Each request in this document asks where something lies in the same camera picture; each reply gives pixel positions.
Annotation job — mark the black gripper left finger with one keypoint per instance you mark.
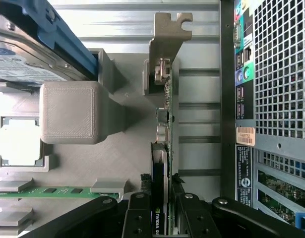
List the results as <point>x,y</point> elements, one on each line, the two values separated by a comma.
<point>140,218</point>

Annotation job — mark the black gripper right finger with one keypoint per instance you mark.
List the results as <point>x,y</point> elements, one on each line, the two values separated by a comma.
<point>197,218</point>

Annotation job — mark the green loose RAM stick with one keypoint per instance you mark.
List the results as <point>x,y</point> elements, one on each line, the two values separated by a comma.
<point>55,192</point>

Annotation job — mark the grey printed part rack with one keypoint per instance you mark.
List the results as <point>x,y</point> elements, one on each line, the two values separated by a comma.
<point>68,111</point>

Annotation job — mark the silver CPU chip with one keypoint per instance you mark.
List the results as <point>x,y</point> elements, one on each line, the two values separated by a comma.
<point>18,141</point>

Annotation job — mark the black open PC case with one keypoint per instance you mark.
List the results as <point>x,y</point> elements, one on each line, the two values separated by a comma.
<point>278,74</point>

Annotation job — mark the hard disk with blue carrier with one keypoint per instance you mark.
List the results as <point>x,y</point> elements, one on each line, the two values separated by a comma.
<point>30,49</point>

